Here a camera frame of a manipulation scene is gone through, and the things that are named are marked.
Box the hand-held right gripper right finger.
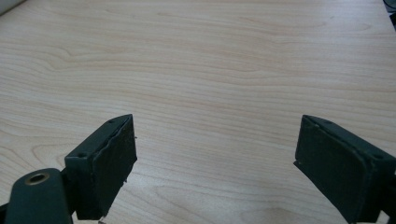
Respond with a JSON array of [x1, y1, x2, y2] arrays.
[[293, 114, 396, 224]]

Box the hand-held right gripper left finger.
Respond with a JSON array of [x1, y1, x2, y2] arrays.
[[64, 113, 138, 221]]

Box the dark object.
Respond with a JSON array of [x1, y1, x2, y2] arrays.
[[383, 0, 396, 33]]

